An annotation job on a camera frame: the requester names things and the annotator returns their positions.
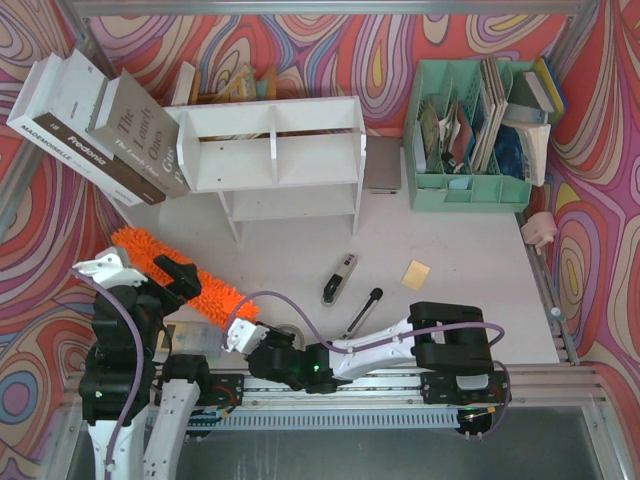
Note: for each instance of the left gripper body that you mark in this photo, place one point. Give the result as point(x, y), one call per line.
point(176, 282)

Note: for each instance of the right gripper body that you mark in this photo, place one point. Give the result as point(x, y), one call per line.
point(273, 341)

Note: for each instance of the orange microfiber duster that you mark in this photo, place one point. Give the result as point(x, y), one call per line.
point(217, 299)

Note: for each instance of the black silver pen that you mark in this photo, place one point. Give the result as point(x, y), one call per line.
point(362, 313)

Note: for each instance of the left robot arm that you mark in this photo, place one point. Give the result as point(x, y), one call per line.
point(137, 412)

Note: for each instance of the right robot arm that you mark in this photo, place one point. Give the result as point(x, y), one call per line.
point(449, 339)

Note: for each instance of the white wooden bookshelf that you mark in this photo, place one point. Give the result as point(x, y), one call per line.
point(275, 160)

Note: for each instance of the black white stapler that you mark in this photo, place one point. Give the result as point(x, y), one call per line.
point(338, 280)

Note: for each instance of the yellow sticky note pad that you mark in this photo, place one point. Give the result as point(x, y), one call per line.
point(415, 275)

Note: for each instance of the The Lonely Ones book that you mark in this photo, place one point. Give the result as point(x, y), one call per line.
point(137, 130)

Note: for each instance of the books behind shelf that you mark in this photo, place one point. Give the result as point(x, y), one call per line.
point(242, 86)

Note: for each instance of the brown Fredonia book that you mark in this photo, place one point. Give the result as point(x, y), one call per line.
point(66, 117)

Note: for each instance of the white Mademoiselle book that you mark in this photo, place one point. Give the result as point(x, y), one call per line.
point(33, 96)

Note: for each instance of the grey notebook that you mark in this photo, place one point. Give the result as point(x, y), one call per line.
point(383, 164)

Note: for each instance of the mint green desk organizer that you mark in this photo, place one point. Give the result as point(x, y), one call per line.
point(438, 83)

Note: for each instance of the pink tape dispenser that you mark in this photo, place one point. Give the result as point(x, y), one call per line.
point(539, 230)

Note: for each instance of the white paperback book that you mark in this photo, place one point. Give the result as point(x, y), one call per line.
point(534, 138)

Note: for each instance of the blue yellow book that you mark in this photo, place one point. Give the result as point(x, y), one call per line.
point(546, 89)

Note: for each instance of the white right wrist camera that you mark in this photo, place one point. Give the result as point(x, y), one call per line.
point(243, 336)

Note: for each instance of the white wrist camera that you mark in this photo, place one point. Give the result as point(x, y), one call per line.
point(243, 336)
point(110, 268)

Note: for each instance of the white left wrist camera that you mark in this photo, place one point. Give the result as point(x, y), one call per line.
point(110, 268)

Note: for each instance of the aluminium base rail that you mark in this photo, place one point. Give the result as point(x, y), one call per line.
point(546, 385)

